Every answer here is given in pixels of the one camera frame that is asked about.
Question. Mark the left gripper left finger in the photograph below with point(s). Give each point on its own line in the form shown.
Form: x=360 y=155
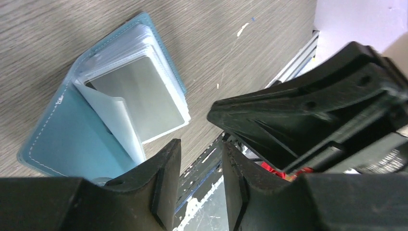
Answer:
x=143 y=199

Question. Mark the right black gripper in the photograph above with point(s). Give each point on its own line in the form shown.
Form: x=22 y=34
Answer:
x=342 y=116

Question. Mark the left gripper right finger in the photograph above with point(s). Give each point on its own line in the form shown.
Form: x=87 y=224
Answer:
x=258 y=200

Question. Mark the grey credit card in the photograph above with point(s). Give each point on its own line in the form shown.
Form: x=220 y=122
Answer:
x=149 y=103

